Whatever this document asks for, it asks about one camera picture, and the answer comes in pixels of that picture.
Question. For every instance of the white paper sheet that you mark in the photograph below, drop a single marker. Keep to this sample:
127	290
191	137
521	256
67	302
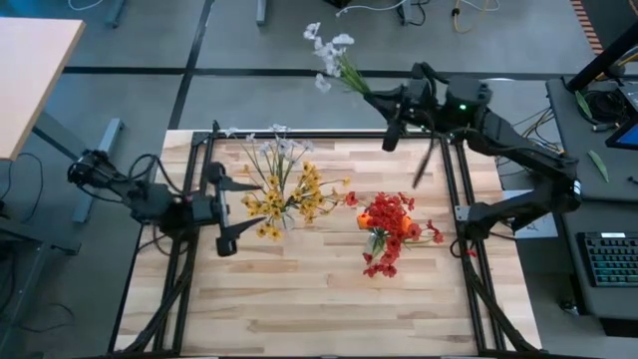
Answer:
545	233

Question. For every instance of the white metal bracket plate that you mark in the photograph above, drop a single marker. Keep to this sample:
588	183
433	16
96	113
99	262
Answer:
461	213

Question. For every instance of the grey power strip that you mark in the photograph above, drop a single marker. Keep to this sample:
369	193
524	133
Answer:
408	12

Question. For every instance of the yellow veined flower spray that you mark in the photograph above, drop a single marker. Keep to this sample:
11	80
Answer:
271	197

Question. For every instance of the light wood side table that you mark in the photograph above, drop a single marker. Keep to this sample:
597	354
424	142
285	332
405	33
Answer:
35	75

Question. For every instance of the smooth clear glass carafe vase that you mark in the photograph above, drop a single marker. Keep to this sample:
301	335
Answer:
290	223

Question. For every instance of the black tablet blue screen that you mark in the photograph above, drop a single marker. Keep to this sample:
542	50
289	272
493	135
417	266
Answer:
625	137

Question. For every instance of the orange-red flower bunch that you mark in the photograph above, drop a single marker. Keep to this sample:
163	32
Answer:
386	269

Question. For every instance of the black metal table frame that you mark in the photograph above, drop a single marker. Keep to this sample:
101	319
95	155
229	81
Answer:
324	134

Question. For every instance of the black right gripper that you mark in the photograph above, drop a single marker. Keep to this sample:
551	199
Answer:
423	100

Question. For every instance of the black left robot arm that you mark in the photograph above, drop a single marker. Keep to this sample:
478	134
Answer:
144	199

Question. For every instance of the backlit black keyboard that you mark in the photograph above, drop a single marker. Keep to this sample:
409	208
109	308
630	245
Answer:
613	259

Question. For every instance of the large orange artificial tulip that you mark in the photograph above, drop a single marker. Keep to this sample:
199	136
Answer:
407	223

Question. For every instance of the dark grey desk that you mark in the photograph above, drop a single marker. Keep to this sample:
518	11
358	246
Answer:
570	279

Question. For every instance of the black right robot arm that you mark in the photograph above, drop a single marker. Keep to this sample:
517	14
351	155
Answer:
523	149

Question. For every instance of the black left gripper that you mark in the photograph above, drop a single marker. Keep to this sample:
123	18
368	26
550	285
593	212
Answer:
204	212

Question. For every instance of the grey side table leg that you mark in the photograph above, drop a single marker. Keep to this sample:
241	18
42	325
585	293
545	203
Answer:
97	169

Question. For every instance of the green leaf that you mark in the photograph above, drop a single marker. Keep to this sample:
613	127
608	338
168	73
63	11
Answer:
583	105
598	166

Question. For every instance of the white artificial flower bunch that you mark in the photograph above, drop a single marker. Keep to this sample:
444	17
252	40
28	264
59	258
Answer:
284	145
329	52

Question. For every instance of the grey metal table leg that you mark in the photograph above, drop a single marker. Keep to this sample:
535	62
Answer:
261	12
115	12

